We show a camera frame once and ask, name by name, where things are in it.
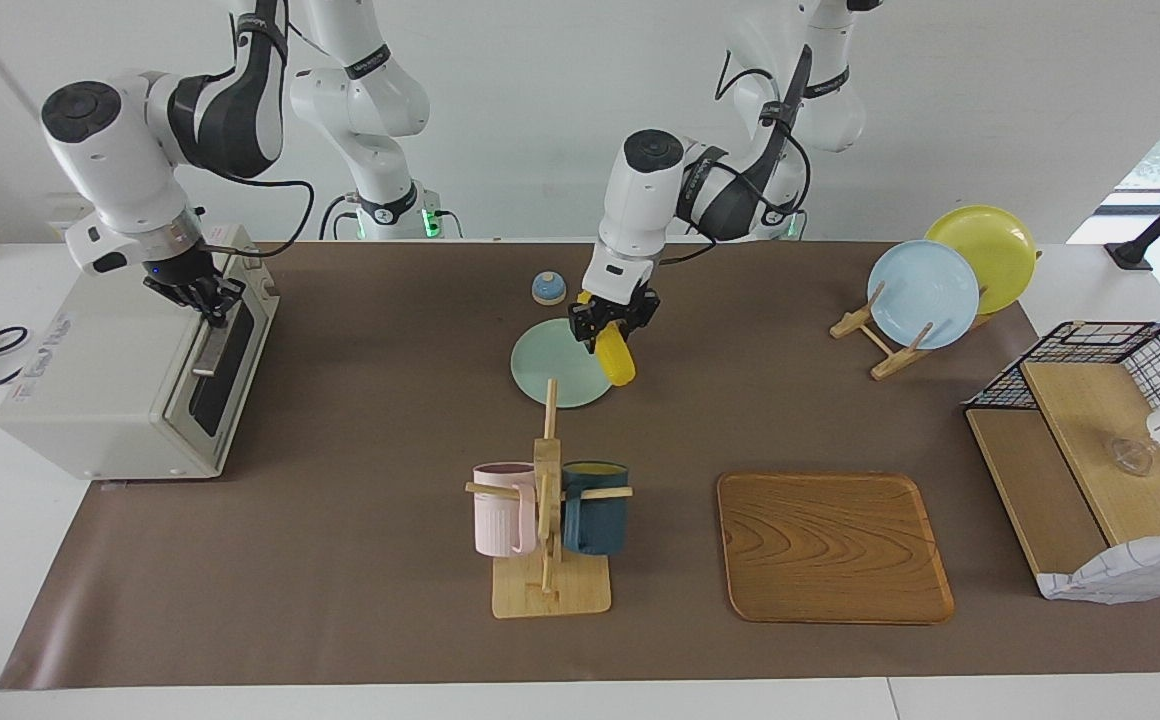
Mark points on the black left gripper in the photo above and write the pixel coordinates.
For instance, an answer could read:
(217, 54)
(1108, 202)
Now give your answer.
(615, 308)

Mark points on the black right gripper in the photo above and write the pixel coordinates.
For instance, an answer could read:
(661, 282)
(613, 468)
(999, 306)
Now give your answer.
(185, 275)

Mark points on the yellow corn cob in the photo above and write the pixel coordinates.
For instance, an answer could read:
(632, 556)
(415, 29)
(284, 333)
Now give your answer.
(616, 360)

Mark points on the pale green plate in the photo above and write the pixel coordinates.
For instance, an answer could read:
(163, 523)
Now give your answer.
(540, 355)

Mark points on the beige toaster oven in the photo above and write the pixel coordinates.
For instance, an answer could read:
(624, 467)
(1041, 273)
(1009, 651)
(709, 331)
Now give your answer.
(100, 380)

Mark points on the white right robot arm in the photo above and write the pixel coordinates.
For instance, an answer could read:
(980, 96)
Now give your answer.
(110, 150)

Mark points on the small blue round bell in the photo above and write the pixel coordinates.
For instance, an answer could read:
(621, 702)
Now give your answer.
(549, 290)

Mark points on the dark blue mug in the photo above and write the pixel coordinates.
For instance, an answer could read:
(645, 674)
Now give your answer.
(595, 520)

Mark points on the pink mug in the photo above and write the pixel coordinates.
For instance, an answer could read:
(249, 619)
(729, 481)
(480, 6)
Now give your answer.
(500, 515)

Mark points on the brown table mat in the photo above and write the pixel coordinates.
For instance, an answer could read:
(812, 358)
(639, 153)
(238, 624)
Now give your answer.
(360, 500)

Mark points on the wooden plate rack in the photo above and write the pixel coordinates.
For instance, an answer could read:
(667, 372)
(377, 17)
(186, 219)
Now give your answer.
(890, 365)

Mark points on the wooden mug tree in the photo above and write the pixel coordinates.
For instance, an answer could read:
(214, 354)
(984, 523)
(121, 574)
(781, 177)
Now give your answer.
(550, 595)

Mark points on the light blue plate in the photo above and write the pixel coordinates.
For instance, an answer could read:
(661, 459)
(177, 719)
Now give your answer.
(920, 295)

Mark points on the brown wooden tray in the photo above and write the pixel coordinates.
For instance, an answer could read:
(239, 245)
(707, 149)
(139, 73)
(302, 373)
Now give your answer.
(830, 550)

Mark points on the yellow plate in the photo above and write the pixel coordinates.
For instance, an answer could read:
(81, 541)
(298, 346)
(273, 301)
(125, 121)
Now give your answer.
(1000, 250)

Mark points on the clear glass cup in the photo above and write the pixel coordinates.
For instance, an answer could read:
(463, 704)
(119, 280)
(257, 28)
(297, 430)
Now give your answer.
(1130, 457)

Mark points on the white checked cloth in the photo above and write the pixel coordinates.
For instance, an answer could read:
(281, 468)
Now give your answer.
(1130, 570)

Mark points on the white wall outlet box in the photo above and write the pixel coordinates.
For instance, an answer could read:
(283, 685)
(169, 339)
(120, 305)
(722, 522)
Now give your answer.
(65, 215)

